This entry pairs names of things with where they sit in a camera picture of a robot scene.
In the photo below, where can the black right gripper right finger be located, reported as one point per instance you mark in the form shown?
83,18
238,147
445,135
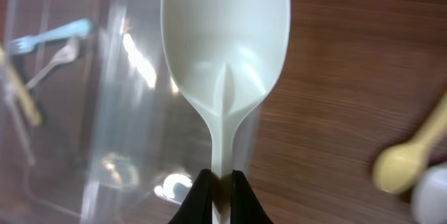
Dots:
245,207

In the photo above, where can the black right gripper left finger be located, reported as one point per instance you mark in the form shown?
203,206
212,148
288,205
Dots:
197,207

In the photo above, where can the yellow plastic spoon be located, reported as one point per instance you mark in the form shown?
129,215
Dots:
398,167

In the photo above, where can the white plastic spoon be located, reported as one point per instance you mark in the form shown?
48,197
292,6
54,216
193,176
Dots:
428,202
225,57

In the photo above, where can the yellow plastic fork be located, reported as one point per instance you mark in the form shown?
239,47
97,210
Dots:
29,106

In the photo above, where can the white plastic fork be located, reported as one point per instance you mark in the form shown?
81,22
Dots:
19,124
67,54

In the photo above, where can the light blue plastic fork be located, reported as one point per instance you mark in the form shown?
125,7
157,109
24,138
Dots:
27,44

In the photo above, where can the clear plastic container right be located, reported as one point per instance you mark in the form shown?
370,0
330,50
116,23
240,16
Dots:
147,143

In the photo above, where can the clear plastic container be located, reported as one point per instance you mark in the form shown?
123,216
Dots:
50,191
147,143

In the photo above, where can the clear plastic container left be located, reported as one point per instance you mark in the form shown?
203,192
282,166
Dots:
50,191

